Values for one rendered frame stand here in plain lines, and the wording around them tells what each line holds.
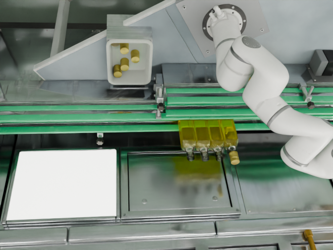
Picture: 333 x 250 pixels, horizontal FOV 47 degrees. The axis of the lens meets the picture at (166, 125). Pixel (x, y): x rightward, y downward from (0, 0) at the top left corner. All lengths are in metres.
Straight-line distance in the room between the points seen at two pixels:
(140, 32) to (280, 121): 0.66
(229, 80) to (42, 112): 0.80
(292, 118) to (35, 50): 1.52
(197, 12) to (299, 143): 0.57
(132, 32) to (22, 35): 0.98
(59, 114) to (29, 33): 0.84
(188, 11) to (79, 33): 1.05
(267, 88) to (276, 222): 0.67
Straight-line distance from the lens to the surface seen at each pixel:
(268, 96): 1.12
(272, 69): 1.10
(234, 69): 1.16
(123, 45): 1.53
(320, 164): 1.24
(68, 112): 1.62
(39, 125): 1.69
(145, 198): 1.56
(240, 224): 1.56
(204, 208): 1.55
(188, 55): 1.64
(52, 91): 1.68
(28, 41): 2.30
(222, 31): 1.31
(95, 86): 1.68
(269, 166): 1.79
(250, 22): 1.44
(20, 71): 2.12
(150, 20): 1.52
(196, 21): 1.41
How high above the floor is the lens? 2.00
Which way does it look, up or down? 40 degrees down
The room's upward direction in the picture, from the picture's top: 174 degrees clockwise
